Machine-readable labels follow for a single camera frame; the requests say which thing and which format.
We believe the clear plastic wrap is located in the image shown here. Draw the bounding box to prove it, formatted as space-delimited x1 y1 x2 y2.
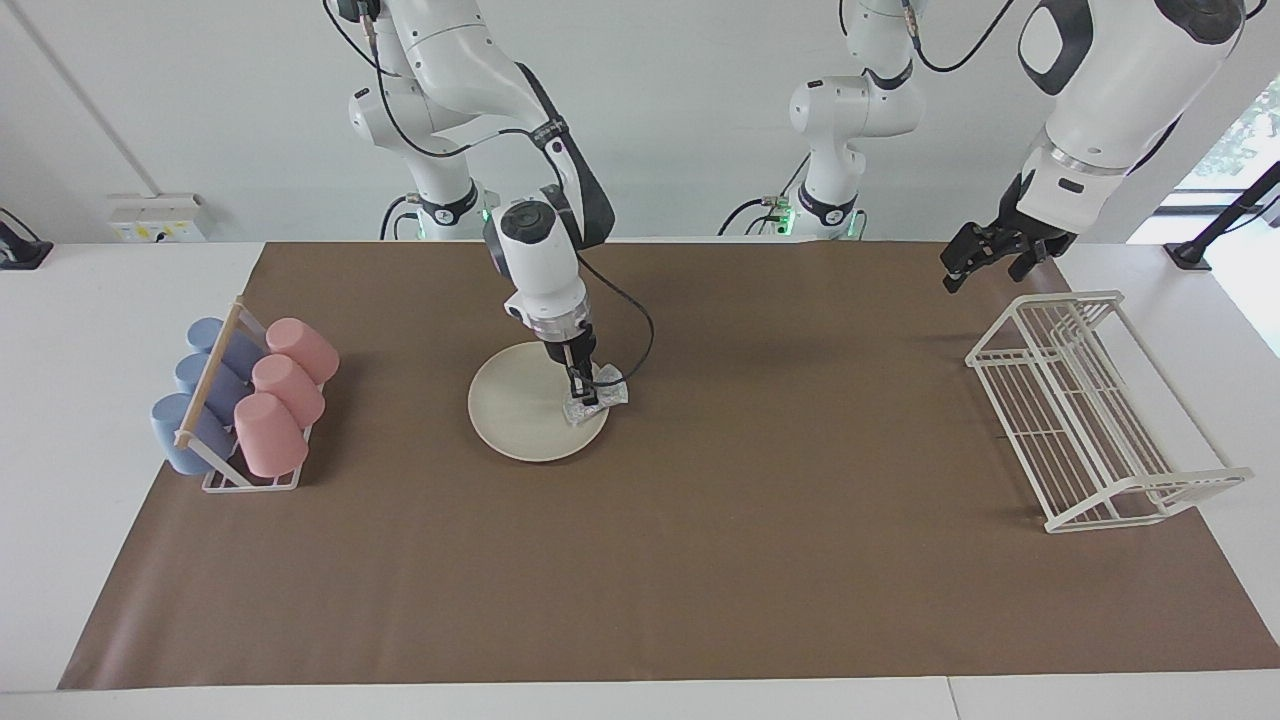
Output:
562 364 634 429

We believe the white wall outlet box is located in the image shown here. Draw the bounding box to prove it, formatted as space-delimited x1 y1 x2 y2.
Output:
107 192 207 244

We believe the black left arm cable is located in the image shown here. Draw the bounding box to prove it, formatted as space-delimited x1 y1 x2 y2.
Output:
900 0 1023 74

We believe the blue plastic cup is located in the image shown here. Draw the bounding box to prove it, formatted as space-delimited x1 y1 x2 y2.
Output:
150 392 239 476
174 352 253 423
186 317 265 377

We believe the black camera stand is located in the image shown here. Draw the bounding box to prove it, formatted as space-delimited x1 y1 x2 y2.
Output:
1164 160 1280 272

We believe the pink plastic cup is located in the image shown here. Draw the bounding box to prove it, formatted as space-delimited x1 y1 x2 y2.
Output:
233 392 310 478
251 354 327 429
265 317 340 386

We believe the white wire dish rack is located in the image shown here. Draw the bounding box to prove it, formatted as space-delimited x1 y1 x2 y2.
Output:
964 290 1254 534

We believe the cream round plate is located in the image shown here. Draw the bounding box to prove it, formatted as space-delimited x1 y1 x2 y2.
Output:
467 342 611 463

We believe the black base cable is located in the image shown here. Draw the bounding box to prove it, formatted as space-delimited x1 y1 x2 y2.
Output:
717 150 813 239
379 194 421 242

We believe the brown table mat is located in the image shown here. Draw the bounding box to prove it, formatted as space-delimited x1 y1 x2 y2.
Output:
57 240 1280 691

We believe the black left base cable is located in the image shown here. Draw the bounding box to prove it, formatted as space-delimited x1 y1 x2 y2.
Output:
717 150 813 239

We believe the black right base cable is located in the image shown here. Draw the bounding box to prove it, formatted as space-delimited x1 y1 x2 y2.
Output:
379 194 421 242

